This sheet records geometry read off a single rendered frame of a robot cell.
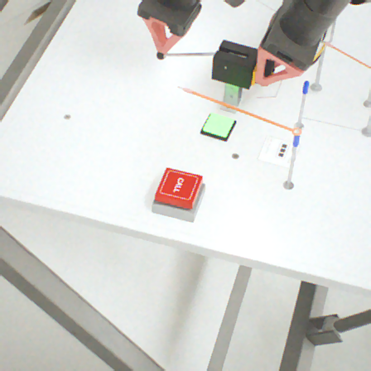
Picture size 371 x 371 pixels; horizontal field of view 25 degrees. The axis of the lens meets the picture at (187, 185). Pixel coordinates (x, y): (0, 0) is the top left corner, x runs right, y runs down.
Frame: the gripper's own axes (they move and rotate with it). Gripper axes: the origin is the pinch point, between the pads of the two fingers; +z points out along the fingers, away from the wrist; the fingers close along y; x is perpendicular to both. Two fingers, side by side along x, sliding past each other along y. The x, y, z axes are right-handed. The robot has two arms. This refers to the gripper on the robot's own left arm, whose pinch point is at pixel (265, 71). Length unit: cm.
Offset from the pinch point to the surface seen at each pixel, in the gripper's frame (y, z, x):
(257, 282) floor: 87, 164, -61
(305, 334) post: -10.5, 35.2, -30.7
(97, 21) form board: 10.1, 18.0, 24.4
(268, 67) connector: -0.1, -1.1, 0.1
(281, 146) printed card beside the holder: -6.1, 4.6, -7.0
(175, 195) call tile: -22.1, 5.6, 3.2
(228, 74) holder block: -2.1, 1.9, 4.2
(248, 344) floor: 63, 165, -65
